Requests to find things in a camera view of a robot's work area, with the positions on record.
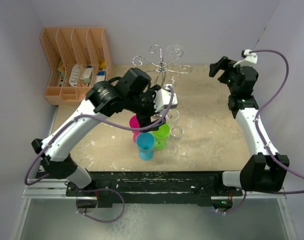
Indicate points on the white green small box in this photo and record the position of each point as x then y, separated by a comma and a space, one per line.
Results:
86, 76

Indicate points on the colourful booklet in organizer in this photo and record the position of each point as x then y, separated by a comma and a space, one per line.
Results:
61, 70

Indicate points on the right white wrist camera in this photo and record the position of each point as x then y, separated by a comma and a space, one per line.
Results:
249, 59

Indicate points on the green plastic goblet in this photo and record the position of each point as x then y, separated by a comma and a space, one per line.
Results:
161, 135

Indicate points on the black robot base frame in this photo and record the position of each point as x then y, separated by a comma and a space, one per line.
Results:
201, 188

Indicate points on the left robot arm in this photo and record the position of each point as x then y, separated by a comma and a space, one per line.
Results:
132, 92

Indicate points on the peach plastic file organizer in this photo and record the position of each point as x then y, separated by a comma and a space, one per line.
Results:
86, 46

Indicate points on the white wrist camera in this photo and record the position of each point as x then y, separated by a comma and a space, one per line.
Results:
249, 59
162, 99

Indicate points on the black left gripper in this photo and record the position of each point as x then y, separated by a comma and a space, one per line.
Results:
146, 119

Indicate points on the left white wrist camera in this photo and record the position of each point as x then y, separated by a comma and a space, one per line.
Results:
162, 99

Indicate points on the white blue small box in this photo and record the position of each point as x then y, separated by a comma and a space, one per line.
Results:
101, 76

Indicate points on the chrome wine glass rack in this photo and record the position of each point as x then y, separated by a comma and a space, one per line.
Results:
160, 68

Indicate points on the blue plastic goblet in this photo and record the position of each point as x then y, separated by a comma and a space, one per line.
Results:
145, 143

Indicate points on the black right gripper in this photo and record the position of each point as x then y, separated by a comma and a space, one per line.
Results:
225, 64

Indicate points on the clear wine glass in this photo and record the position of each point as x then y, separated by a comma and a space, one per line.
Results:
174, 71
175, 136

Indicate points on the aluminium rail frame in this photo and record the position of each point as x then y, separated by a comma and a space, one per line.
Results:
212, 140

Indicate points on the yellow small bottle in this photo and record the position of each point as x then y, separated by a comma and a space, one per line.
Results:
102, 65

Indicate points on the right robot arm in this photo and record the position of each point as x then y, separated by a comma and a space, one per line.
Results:
265, 171

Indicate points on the tall clear flute glass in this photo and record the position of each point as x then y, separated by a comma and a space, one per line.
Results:
172, 118

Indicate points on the pink plastic goblet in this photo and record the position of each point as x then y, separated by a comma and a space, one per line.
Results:
133, 123

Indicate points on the white oval label card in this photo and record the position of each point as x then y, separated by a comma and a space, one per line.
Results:
76, 72

